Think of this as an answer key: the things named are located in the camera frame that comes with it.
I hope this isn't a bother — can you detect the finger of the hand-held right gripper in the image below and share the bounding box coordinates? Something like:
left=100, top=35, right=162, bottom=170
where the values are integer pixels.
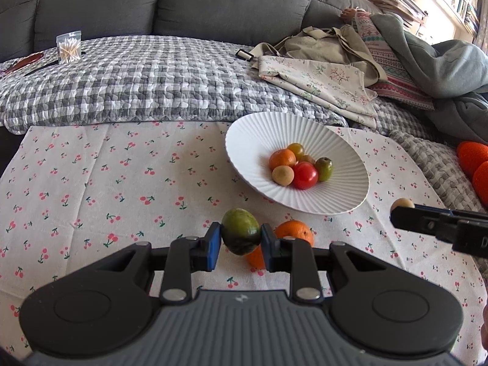
left=389, top=206, right=459, bottom=242
left=414, top=204, right=458, bottom=214

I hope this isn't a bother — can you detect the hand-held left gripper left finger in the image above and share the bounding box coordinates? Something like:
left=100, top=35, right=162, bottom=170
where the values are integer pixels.
left=103, top=222, right=222, bottom=306

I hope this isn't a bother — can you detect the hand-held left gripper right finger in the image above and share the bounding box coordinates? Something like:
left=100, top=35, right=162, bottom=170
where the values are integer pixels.
left=260, top=223, right=382, bottom=305

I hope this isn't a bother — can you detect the small mandarin orange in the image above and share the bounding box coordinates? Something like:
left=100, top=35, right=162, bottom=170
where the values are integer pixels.
left=245, top=245, right=266, bottom=271

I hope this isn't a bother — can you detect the large green lime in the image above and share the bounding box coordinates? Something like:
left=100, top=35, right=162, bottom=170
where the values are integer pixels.
left=221, top=208, right=262, bottom=256

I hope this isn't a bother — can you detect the large mandarin orange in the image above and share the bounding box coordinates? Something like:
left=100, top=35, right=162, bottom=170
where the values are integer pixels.
left=274, top=220, right=315, bottom=248

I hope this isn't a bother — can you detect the red tomato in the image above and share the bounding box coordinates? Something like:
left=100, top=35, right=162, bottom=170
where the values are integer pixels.
left=292, top=161, right=319, bottom=190

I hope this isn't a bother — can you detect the white ribbed plate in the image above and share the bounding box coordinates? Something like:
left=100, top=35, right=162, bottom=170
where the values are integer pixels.
left=225, top=112, right=370, bottom=215

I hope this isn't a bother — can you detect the medium mandarin orange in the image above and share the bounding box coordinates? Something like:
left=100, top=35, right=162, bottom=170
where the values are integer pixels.
left=269, top=149, right=297, bottom=172

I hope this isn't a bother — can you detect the small green lime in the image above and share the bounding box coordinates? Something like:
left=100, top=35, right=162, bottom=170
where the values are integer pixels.
left=314, top=157, right=333, bottom=183

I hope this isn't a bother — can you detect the grey knit blanket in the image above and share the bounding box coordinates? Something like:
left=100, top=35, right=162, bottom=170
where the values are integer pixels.
left=389, top=130, right=488, bottom=214

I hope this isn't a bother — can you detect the orange knit ball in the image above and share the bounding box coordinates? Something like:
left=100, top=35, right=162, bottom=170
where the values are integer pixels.
left=457, top=141, right=488, bottom=178
left=472, top=161, right=488, bottom=201

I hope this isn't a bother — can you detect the dark grey cloth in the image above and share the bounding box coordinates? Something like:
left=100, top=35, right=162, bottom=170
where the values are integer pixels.
left=423, top=92, right=488, bottom=145

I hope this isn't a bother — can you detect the cherry print tablecloth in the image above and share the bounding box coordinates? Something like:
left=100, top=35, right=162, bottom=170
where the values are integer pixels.
left=0, top=120, right=488, bottom=366

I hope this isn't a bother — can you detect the grey hoodie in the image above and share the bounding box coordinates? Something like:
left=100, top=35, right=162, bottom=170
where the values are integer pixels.
left=371, top=12, right=488, bottom=98

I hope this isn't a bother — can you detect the striped patterned pillow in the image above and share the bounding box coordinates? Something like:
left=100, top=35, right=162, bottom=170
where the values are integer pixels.
left=353, top=9, right=435, bottom=111

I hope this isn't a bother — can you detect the folded floral cloth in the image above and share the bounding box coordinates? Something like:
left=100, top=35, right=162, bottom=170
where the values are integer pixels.
left=257, top=55, right=378, bottom=119

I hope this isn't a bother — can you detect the grey checked blanket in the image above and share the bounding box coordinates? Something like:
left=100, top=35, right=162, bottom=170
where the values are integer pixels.
left=0, top=35, right=435, bottom=136

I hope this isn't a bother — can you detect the beige canvas bag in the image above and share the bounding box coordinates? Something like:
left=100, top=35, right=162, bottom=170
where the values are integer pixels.
left=249, top=27, right=389, bottom=82

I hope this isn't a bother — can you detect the stack of magazines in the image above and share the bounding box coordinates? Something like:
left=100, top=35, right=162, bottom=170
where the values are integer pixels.
left=368, top=0, right=429, bottom=29

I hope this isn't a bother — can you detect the grey sofa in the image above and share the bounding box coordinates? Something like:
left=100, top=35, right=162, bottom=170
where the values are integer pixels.
left=0, top=0, right=382, bottom=65

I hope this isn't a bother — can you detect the box of cotton swabs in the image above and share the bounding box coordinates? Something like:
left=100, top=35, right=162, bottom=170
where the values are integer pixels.
left=56, top=30, right=82, bottom=64

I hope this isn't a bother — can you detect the black pen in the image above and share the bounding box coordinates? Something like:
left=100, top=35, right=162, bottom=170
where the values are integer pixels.
left=25, top=59, right=59, bottom=76

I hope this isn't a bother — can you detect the dark red flat object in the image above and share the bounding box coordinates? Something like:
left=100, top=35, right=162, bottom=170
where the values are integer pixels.
left=2, top=52, right=44, bottom=75

